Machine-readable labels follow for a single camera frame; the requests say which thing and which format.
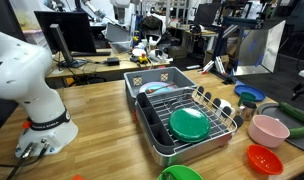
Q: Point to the black keyboard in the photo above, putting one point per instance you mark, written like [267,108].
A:
[92,53]

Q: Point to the long green zucchini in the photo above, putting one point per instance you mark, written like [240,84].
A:
[300,132]
[293,112]

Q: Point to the black backpack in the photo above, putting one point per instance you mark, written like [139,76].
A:
[150,24]

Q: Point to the green plastic cup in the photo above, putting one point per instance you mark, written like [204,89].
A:
[247,97]

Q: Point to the small orange object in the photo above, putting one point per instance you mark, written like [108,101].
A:
[78,177]

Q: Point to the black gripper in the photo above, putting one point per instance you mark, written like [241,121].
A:
[303,90]

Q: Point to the black computer monitor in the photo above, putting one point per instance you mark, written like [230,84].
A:
[78,30]

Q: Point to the dark grey monitor stand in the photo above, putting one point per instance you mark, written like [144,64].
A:
[60,40]

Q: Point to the clear plastic box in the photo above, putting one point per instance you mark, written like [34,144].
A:
[120,45]

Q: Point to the red colander bowl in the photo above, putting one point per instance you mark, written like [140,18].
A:
[263,160]

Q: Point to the dark blue plate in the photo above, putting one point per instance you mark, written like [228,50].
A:
[250,88]

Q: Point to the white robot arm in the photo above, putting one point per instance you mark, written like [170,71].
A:
[25,83]

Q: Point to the pale blue plate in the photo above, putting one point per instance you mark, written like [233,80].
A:
[152,85]

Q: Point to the pink bowl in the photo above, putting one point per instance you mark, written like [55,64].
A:
[265,136]

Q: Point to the white black slotted bracket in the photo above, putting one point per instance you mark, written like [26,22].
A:
[213,65]

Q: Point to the shiny metal panel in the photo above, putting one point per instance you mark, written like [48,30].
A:
[258,50]

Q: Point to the grey dish drying rack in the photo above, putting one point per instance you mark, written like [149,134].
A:
[157,131]

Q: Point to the black background monitor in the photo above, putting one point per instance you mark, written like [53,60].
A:
[207,13]

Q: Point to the white plastic cup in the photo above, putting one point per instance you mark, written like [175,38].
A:
[227,105]

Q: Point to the yellow toy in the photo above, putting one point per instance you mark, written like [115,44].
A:
[143,59]

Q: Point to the wooden desk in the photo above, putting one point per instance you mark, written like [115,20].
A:
[92,69]

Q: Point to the black power adapter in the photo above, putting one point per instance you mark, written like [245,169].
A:
[113,61]

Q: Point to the metal cup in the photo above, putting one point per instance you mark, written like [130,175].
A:
[248,111]

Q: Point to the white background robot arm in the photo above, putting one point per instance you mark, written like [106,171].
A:
[120,10]

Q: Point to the green plate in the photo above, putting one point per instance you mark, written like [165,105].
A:
[188,125]

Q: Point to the grey plastic bin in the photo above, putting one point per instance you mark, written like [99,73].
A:
[152,74]

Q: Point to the green plastic bowl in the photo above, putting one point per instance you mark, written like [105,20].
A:
[182,173]

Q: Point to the red utensil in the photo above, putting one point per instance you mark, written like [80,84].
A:
[163,87]

